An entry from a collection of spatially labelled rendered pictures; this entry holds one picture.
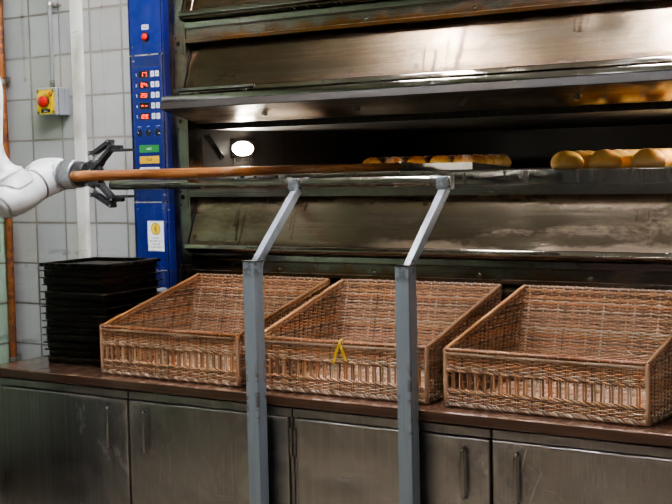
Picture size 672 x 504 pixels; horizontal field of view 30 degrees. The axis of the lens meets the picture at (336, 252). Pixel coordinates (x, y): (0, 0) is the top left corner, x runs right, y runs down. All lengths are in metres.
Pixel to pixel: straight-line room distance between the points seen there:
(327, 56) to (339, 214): 0.50
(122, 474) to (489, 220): 1.34
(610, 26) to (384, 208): 0.89
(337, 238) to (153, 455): 0.87
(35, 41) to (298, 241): 1.38
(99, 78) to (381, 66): 1.18
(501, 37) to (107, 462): 1.73
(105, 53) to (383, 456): 1.94
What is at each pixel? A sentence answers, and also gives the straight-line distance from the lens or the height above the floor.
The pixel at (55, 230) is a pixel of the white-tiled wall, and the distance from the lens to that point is 4.75.
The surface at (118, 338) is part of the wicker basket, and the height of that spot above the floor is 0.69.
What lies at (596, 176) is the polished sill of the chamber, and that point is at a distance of 3.55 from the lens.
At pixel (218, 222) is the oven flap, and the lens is 4.24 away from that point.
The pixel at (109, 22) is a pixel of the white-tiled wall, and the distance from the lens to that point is 4.56.
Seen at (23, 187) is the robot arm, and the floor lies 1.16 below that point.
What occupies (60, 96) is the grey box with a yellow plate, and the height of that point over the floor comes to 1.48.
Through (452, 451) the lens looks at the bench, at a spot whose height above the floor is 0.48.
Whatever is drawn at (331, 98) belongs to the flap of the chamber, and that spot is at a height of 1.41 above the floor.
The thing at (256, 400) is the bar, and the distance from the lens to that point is 3.45.
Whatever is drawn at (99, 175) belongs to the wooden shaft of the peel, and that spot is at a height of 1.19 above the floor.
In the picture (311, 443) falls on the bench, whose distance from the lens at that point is 3.44.
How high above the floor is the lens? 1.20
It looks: 4 degrees down
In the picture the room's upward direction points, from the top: 1 degrees counter-clockwise
